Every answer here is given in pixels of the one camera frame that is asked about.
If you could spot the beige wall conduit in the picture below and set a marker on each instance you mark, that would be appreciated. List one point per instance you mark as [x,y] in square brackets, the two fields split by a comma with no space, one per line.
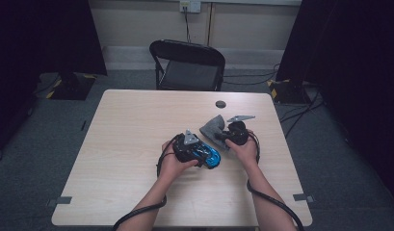
[210,25]

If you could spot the person's left hand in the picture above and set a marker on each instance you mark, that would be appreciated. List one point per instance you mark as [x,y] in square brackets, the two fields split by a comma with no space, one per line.
[170,166]

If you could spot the grey terry cloth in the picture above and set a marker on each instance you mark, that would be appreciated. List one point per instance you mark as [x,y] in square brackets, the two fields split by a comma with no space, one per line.
[212,126]

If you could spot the white wall socket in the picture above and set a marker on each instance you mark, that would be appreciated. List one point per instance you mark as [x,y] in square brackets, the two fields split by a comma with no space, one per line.
[191,6]

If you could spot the black folding chair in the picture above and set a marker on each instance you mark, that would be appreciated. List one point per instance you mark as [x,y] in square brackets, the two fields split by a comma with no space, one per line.
[188,53]

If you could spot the black stand base striped tape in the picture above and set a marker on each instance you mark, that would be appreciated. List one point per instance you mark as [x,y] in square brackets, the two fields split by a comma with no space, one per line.
[69,89]
[287,93]

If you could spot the dark round table grommet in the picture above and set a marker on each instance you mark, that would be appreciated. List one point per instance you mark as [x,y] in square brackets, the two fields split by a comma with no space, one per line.
[220,104]

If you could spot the grey tape strip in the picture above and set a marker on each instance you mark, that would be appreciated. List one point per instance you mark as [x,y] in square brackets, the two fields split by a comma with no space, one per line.
[302,197]
[61,200]

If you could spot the person's right hand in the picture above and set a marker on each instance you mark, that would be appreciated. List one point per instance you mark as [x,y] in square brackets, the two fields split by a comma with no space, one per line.
[247,152]

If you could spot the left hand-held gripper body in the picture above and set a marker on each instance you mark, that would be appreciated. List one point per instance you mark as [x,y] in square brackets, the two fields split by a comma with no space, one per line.
[185,149]

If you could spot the small black floor object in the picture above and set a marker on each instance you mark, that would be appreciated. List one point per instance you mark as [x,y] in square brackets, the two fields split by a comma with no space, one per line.
[84,125]

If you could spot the blue toy car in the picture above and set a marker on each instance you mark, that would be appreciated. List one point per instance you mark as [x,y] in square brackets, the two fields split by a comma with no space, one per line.
[210,157]

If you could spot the black curtain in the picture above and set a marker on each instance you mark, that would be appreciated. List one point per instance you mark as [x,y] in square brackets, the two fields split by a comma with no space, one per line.
[355,64]
[40,38]

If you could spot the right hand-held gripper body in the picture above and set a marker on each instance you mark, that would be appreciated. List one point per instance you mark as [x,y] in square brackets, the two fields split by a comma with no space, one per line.
[239,133]

